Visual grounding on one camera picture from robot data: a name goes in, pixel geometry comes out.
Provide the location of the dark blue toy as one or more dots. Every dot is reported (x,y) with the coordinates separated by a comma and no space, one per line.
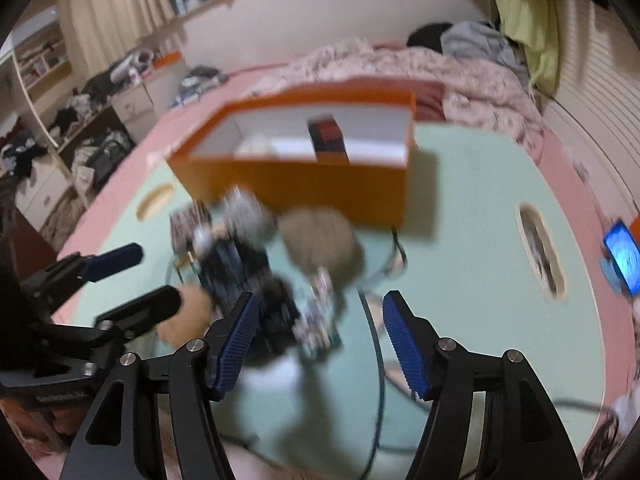
(240,275)

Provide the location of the orange container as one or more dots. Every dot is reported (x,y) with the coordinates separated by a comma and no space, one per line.
(635,231)

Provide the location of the dark red small box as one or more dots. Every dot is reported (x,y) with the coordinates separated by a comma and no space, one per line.
(327,140)

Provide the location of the red-brown pillow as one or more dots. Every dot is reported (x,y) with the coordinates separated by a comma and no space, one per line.
(431,97)

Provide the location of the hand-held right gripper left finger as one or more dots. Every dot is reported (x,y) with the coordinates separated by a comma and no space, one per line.
(235,350)

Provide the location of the grey clothes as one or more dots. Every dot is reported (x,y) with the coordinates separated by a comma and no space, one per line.
(475,42)

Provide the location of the yellow-green cloth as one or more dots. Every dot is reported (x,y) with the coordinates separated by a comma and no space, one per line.
(530,20)

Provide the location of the blue phone stand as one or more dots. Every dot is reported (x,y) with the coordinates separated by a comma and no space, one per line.
(611,274)

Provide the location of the white slatted panel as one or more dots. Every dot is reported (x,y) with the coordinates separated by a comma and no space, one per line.
(600,85)

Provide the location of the tan plush toy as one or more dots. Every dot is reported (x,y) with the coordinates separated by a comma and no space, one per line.
(187,317)

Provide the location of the patterned card pack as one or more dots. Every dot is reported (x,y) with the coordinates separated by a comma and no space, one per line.
(317,320)

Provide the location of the pile of clothes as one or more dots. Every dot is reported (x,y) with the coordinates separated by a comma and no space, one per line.
(95,155)

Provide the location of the smartphone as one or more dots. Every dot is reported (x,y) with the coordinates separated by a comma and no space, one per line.
(625,255)

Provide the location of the clear plastic wrap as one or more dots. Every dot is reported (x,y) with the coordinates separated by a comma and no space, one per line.
(255,144)

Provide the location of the grey fuzzy ball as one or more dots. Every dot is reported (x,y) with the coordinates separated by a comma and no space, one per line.
(320,240)

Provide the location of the pink floral blanket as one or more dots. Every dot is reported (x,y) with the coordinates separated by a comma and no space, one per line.
(475,90)

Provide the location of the black cloth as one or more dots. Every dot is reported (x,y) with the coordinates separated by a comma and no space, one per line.
(425,36)

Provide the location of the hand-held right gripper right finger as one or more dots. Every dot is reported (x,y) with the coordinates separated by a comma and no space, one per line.
(405,345)

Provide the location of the grey white toy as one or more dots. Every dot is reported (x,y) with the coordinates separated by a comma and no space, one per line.
(245,210)

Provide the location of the white bookshelf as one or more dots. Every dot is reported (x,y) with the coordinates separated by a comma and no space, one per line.
(37,60)

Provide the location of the white cabinet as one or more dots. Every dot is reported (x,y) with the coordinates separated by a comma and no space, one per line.
(160,87)

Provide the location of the orange cardboard box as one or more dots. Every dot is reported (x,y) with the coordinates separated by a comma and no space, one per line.
(300,185)

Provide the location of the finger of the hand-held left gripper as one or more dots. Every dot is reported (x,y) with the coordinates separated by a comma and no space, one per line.
(115,260)
(150,307)

